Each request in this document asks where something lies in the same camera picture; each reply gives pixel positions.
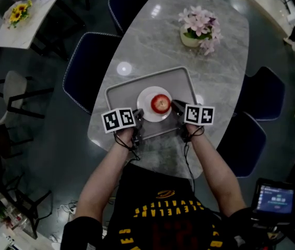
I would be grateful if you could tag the person's left forearm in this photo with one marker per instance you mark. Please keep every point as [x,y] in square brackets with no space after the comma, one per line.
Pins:
[103,173]

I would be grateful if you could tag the grey marble dining table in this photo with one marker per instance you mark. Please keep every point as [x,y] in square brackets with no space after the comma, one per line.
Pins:
[158,48]

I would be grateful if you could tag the person's black jersey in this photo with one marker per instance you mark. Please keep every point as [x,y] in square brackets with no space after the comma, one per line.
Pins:
[163,217]

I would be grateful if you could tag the white rectangular table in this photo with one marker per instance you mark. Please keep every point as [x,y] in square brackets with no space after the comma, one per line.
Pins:
[25,32]

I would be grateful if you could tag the pale chair with black frame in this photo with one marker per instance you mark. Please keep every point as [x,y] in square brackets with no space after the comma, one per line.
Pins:
[14,85]

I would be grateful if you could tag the blue upholstered dining chair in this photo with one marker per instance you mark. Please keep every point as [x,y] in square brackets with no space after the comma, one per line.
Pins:
[244,144]
[264,92]
[132,4]
[90,69]

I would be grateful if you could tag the pink flowers in cream pot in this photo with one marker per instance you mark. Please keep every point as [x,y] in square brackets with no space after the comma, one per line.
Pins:
[199,27]

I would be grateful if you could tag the red apple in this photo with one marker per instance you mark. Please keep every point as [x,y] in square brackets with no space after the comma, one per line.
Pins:
[160,103]

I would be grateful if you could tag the yellow sunflower bouquet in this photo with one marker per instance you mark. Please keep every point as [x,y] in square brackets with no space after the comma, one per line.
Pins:
[17,13]

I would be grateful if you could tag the grey serving tray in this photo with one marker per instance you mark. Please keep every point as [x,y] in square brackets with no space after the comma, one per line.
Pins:
[126,92]

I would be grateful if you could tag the black tablet with lit screen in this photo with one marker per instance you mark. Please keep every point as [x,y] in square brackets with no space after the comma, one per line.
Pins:
[275,199]

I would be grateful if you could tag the white round plate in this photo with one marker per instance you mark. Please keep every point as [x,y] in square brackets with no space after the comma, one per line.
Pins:
[145,101]

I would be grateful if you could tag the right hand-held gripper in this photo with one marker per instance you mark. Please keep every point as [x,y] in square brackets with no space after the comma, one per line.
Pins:
[199,114]

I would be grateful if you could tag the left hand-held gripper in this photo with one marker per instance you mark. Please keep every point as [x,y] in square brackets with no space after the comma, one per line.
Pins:
[116,120]

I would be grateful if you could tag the person's right forearm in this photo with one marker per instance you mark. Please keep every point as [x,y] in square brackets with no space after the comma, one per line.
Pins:
[212,165]

